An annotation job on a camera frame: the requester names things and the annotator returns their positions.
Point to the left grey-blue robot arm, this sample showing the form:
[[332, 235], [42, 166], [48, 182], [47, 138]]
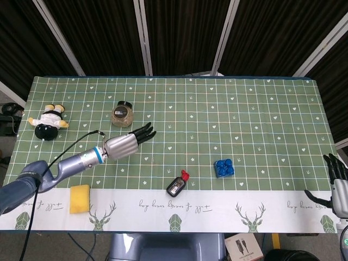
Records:
[[73, 163]]

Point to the round glass jar black lid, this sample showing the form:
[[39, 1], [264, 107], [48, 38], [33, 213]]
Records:
[[122, 115]]

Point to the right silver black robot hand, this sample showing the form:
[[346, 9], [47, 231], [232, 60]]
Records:
[[341, 195]]

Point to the white partition frame post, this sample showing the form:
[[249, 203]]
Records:
[[320, 49], [342, 144], [12, 93], [59, 38], [224, 38], [142, 38]]

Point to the black round bin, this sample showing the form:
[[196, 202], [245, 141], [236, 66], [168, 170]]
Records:
[[299, 257]]

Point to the yellow tape strip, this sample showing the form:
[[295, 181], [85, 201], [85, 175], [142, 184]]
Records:
[[276, 241]]

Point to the black ink bottle red cap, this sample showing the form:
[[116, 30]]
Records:
[[176, 187]]

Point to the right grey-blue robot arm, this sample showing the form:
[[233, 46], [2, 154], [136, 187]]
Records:
[[344, 242]]

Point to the plush doll white shirt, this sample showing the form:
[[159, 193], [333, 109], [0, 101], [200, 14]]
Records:
[[50, 119]]

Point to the green grid deer tablecloth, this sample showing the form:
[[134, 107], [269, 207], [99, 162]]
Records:
[[190, 122]]

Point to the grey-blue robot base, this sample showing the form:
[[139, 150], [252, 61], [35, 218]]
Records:
[[163, 247]]

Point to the dark corrugated partition panel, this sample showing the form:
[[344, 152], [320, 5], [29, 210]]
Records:
[[274, 32], [185, 35], [334, 89], [103, 35], [24, 40]]

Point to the blue studded block toy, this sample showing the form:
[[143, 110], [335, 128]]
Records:
[[224, 168]]

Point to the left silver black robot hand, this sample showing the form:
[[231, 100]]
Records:
[[121, 146]]

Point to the yellow sponge block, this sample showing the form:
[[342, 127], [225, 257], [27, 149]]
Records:
[[80, 199]]

